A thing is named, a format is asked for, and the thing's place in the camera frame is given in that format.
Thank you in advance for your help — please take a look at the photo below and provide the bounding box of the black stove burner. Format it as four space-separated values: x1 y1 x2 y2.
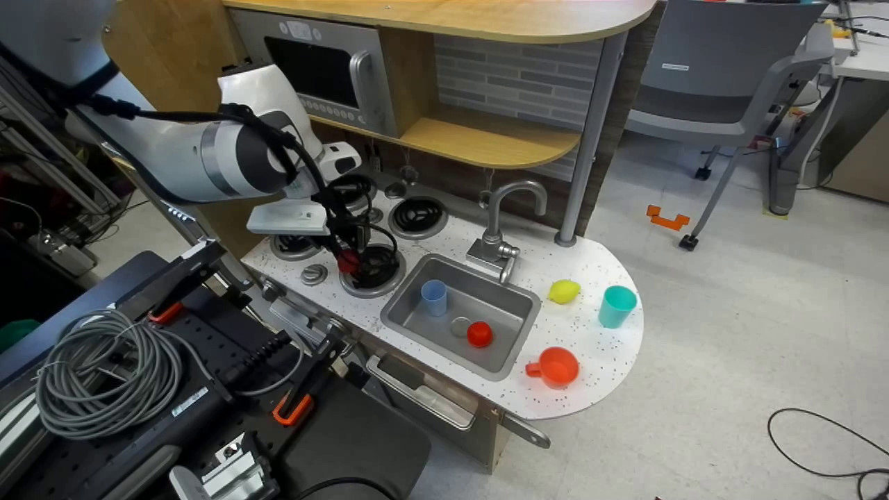
269 231 324 263
335 243 407 301
385 194 449 243

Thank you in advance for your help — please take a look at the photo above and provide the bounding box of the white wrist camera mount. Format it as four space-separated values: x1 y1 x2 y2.
243 194 332 243

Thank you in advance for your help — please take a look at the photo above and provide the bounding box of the blue plastic cup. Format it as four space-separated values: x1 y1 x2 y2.
418 277 449 319

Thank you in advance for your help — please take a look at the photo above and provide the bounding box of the grey metal kitchen pole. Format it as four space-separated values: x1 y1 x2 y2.
553 31 629 251

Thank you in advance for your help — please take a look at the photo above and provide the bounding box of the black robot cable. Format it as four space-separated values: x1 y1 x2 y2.
60 58 403 281

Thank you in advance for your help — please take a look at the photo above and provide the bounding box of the black clamp orange handle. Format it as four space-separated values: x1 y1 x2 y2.
269 334 349 430
117 238 228 329

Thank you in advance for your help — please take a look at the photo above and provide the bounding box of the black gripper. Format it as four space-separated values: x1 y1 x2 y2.
314 172 379 281

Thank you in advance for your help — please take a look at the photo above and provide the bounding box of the yellow plastic cup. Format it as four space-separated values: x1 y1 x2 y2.
543 277 583 308

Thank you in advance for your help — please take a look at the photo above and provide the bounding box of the silver toy sink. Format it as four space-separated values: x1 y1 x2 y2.
379 252 542 383

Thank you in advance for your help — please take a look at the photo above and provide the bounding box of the wooden toy kitchen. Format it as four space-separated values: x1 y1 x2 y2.
99 0 661 474

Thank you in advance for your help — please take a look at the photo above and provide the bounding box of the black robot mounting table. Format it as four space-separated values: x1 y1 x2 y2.
0 247 432 500

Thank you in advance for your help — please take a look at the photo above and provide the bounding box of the black floor cable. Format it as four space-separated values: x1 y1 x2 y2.
764 406 889 500

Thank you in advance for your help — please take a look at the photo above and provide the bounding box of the orange cup with handle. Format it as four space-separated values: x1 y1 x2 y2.
521 345 583 391

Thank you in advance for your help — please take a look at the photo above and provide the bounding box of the teal plastic cup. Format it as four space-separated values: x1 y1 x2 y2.
597 283 640 331

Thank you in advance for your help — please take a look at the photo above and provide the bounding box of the grey metal stand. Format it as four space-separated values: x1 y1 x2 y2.
0 52 126 274

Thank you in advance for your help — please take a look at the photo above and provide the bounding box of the grey office chair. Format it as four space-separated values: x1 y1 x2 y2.
622 0 839 252

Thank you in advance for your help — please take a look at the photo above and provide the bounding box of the grey office desk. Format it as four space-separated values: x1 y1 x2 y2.
815 0 889 209

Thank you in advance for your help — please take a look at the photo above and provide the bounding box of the silver metal bracket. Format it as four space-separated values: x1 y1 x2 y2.
165 430 282 500

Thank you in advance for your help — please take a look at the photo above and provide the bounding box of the silver toy faucet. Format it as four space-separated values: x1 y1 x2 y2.
463 177 550 286

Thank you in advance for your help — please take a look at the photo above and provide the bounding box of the grey toy microwave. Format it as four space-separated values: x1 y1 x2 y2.
228 9 403 138

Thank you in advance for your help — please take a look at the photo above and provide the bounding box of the coiled grey cable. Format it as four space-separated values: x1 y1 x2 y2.
32 305 186 444

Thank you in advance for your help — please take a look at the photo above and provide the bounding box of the red plastic cup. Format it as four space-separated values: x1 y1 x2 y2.
463 319 496 352

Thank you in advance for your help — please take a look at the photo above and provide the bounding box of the orange plastic floor piece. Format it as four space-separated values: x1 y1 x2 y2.
643 202 695 233

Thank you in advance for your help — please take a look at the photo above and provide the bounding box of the grey oven door handle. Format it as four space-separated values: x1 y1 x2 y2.
496 411 554 452

